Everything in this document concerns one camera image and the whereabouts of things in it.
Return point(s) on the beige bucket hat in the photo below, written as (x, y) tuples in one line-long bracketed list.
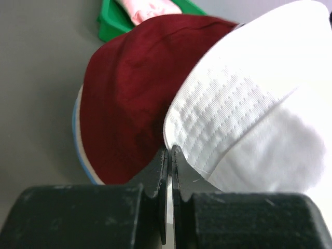
[(79, 140)]

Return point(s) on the medium blue bucket hat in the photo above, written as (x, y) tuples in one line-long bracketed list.
[(88, 173)]

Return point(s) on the pink hat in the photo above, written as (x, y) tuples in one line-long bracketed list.
[(142, 10)]

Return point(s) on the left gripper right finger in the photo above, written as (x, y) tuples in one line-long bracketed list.
[(207, 218)]

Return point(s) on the dark red hat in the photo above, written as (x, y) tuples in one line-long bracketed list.
[(129, 85)]

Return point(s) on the white hat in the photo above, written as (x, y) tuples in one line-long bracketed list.
[(255, 112)]

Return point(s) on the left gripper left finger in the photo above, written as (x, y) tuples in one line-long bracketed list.
[(132, 215)]

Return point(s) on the green plastic tray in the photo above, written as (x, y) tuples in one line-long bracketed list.
[(114, 21)]

